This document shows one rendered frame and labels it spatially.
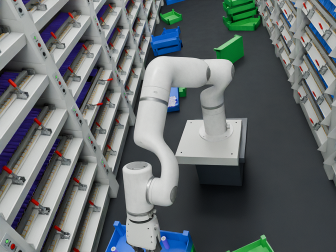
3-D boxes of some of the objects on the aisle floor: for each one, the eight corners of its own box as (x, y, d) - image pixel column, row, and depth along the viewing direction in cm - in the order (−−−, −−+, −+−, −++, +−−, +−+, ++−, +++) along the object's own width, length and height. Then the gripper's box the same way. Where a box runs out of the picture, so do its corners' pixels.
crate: (244, 55, 285) (242, 35, 272) (222, 70, 273) (220, 50, 261) (237, 53, 290) (235, 34, 278) (216, 68, 279) (213, 48, 266)
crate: (179, 110, 242) (177, 105, 235) (155, 113, 246) (153, 108, 239) (178, 81, 257) (176, 75, 250) (156, 84, 261) (153, 79, 254)
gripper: (111, 214, 90) (117, 265, 95) (159, 224, 83) (162, 278, 88) (124, 201, 96) (129, 250, 101) (169, 210, 90) (172, 261, 95)
